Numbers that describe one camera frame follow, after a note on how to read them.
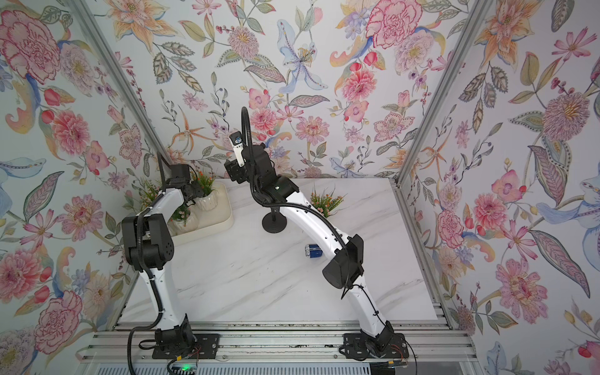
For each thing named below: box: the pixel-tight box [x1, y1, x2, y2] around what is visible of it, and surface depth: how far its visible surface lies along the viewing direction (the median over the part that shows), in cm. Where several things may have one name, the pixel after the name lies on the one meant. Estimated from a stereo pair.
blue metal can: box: [304, 243, 324, 259], surface depth 95 cm
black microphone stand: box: [261, 206, 288, 234], surface depth 106 cm
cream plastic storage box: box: [171, 181, 235, 247], surface depth 107 cm
